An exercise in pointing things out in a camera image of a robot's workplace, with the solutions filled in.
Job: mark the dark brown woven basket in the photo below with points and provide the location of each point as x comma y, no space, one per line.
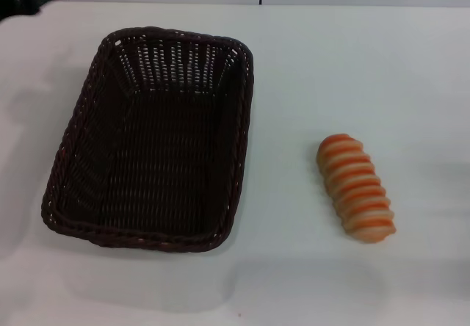
154,164

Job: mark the orange striped bread loaf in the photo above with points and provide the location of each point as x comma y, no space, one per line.
355,190

